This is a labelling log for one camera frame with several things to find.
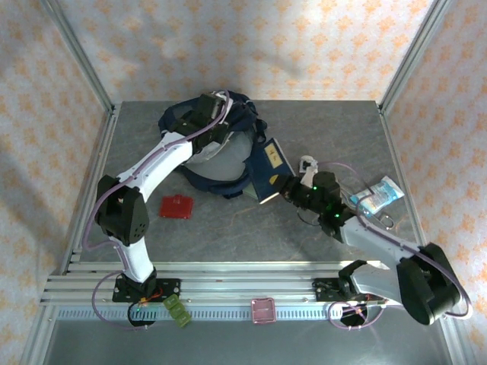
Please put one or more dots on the aluminium table side rail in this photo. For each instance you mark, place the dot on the aluminium table side rail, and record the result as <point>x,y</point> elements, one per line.
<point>395,152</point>
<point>101,152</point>

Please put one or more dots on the aluminium frame post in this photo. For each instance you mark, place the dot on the aluminium frame post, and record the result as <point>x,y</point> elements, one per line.
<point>413,57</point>
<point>80,57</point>

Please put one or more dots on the green three-button pad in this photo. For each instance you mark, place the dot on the green three-button pad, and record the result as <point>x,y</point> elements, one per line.
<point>177,310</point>

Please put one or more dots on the blue notebook with yellow label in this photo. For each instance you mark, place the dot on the blue notebook with yellow label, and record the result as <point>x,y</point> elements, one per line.
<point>262,171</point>

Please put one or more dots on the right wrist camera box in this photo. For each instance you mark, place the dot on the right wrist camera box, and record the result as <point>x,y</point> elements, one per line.
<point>307,167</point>

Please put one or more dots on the red wallet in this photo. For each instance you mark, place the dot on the red wallet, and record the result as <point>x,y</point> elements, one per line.
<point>176,207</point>

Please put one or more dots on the navy student backpack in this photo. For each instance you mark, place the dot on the navy student backpack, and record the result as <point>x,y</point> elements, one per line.
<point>228,167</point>

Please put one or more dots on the blue white tissue pack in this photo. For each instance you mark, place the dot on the blue white tissue pack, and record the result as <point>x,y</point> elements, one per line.
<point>380,194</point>

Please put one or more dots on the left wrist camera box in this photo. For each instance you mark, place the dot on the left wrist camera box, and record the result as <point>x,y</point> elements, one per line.
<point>220,102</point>

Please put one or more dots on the pink square box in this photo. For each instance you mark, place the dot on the pink square box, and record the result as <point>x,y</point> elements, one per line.
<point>262,311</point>

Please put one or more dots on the aluminium mounting rail beam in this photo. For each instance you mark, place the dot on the aluminium mounting rail beam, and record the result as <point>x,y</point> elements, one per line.
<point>243,283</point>

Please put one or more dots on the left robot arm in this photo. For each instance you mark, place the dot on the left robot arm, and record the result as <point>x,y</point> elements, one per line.
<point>160,156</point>

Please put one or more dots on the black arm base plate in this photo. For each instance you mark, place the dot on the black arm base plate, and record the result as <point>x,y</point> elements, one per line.
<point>171,287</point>
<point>323,289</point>

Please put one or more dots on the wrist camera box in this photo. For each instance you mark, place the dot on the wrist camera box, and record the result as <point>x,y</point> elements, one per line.
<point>307,167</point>
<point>220,102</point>

